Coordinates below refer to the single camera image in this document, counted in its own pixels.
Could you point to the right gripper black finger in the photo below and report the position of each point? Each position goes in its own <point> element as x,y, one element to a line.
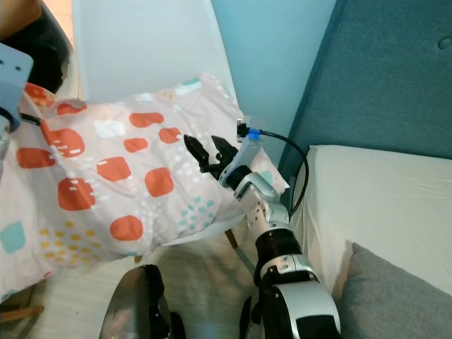
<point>199,152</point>
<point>224,150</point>

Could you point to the pink pillow with orange patches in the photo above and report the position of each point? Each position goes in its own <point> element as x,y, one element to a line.
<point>113,205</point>

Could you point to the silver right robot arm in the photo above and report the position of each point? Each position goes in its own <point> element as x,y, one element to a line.
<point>272,219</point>

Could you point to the grey pillow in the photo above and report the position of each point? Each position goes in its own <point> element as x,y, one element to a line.
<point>395,296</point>

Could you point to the wooden chair leg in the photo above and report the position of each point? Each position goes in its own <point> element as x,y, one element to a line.
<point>20,313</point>

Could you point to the dark robot right leg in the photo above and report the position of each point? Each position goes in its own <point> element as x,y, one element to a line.
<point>251,318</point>

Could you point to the white mattress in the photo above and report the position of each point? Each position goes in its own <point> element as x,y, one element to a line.
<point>381,198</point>

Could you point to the seated person in dark clothes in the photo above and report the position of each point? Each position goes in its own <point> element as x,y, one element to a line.
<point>46,35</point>

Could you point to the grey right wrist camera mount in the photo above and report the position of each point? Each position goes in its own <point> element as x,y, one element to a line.
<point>247,152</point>

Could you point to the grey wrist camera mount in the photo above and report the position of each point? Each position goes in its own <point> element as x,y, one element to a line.
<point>14,78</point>
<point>247,152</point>

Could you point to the teal upholstered bed frame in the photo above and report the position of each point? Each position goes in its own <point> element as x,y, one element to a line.
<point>381,70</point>

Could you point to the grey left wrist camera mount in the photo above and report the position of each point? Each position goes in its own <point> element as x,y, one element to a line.
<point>14,78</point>

